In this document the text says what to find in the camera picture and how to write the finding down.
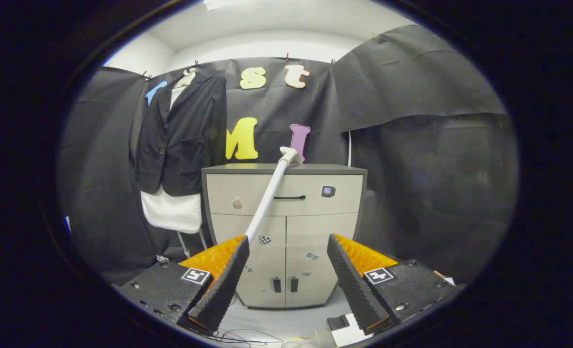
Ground white garment steamer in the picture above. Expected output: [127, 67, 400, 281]
[244, 146, 304, 245]

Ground beige cabinet with grey top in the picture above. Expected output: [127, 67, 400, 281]
[201, 163, 368, 310]

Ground black suit jacket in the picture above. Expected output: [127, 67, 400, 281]
[129, 72, 228, 196]

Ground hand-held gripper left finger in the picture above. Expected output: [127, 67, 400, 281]
[117, 234, 251, 336]

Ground black backdrop cloth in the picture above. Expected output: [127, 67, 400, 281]
[57, 24, 519, 286]

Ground white box device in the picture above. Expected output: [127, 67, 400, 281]
[325, 313, 375, 348]

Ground white shirt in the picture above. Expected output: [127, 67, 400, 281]
[141, 72, 203, 234]

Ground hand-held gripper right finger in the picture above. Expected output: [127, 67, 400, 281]
[326, 233, 457, 336]

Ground thin black floor cables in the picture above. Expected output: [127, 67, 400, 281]
[209, 328, 285, 347]

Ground white garment rack legs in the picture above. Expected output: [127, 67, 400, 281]
[176, 230, 208, 259]

